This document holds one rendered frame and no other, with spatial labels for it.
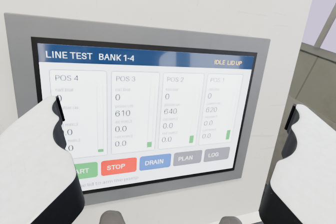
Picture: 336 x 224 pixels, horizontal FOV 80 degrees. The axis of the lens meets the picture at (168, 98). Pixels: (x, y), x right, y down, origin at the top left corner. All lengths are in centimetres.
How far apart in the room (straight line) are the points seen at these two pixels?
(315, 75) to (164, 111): 147
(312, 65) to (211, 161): 138
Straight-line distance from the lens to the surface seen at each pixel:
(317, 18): 177
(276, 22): 51
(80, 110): 38
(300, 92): 181
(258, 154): 59
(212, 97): 43
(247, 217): 70
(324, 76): 173
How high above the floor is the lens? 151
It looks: 29 degrees down
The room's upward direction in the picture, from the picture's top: 10 degrees clockwise
